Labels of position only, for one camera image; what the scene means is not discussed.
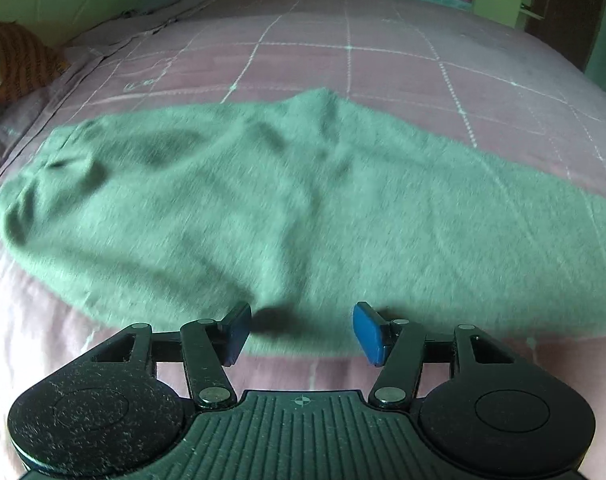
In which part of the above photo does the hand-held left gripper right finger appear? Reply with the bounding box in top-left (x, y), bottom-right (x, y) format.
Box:
top-left (352, 301), bottom-right (516, 410)

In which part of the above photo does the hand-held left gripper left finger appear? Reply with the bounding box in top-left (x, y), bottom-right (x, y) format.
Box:
top-left (89, 302), bottom-right (254, 410)

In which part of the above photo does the green towel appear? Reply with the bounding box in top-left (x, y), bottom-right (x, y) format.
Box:
top-left (0, 87), bottom-right (606, 359)

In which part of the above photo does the pink checked bedsheet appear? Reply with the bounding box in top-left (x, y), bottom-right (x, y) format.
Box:
top-left (0, 0), bottom-right (606, 480)

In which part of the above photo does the orange knitted cloth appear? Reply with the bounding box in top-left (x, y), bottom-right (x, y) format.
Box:
top-left (0, 21), bottom-right (72, 106)

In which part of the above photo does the dark wooden door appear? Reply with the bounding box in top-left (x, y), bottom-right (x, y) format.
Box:
top-left (524, 0), bottom-right (606, 74)

